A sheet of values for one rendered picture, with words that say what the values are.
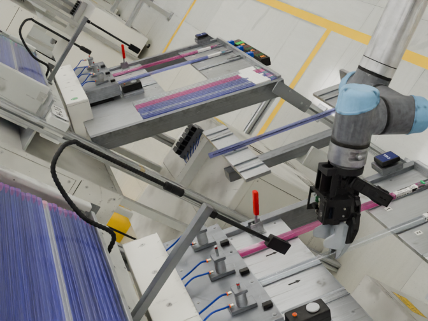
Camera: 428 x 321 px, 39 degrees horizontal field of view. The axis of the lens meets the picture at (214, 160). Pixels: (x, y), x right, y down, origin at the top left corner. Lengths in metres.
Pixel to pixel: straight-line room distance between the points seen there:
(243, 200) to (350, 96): 1.25
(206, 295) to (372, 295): 0.62
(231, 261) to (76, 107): 1.14
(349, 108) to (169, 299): 0.48
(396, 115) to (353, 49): 2.10
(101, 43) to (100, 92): 3.32
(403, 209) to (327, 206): 0.29
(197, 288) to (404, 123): 0.50
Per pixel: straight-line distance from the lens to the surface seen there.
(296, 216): 1.46
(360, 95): 1.13
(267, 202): 2.37
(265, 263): 1.31
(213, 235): 1.32
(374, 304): 1.65
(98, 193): 2.14
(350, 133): 1.15
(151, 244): 1.30
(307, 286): 1.24
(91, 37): 5.63
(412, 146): 2.66
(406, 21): 1.29
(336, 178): 1.19
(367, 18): 3.33
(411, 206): 1.44
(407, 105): 1.21
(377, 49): 1.29
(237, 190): 2.29
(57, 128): 1.98
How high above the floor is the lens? 1.85
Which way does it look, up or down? 29 degrees down
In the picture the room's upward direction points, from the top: 62 degrees counter-clockwise
